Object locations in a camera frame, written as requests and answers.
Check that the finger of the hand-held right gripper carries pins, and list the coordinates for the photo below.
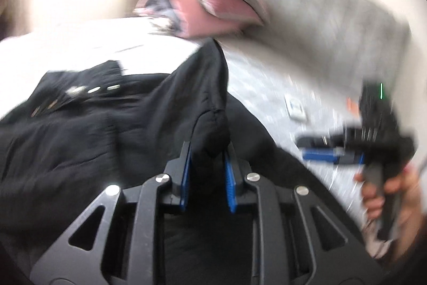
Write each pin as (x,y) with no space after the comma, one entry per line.
(313,140)
(320,155)

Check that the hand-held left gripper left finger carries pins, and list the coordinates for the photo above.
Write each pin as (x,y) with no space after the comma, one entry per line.
(185,178)

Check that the pink comforter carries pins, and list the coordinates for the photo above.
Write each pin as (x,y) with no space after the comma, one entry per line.
(186,11)

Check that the grey padded headboard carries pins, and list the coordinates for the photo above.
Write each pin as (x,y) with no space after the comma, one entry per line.
(333,4)

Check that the person's right hand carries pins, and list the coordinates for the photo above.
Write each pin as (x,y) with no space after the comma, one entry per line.
(403,201)

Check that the black coat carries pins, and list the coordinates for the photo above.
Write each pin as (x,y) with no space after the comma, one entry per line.
(100,144)

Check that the orange tag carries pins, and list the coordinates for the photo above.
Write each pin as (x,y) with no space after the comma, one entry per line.
(352,106)

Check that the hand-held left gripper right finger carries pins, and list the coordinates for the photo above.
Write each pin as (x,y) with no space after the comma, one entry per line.
(230,184)

